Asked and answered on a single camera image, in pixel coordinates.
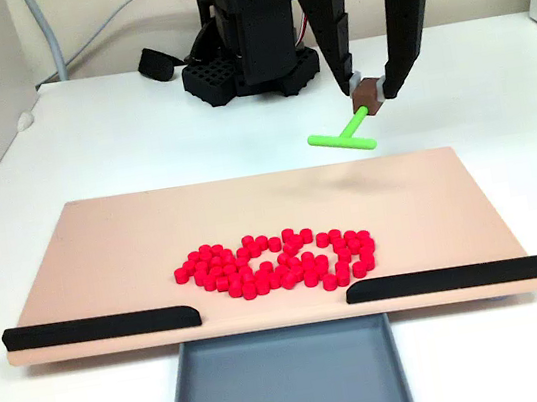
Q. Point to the small white lump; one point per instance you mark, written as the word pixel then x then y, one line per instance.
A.
pixel 25 121

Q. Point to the red cylindrical granule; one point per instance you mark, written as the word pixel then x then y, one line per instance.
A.
pixel 288 280
pixel 359 269
pixel 287 234
pixel 368 261
pixel 249 291
pixel 275 244
pixel 222 285
pixel 329 282
pixel 193 256
pixel 260 241
pixel 189 266
pixel 262 286
pixel 311 278
pixel 342 279
pixel 235 289
pixel 247 241
pixel 217 249
pixel 306 234
pixel 203 249
pixel 181 275

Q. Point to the green T-shaped pusher tool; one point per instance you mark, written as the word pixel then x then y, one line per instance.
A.
pixel 335 141

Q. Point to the grey tray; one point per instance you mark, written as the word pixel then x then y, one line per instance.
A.
pixel 286 385

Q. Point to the beige board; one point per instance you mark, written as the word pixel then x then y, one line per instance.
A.
pixel 103 246

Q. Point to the black edge rail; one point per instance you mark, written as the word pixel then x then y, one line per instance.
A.
pixel 442 280
pixel 100 328

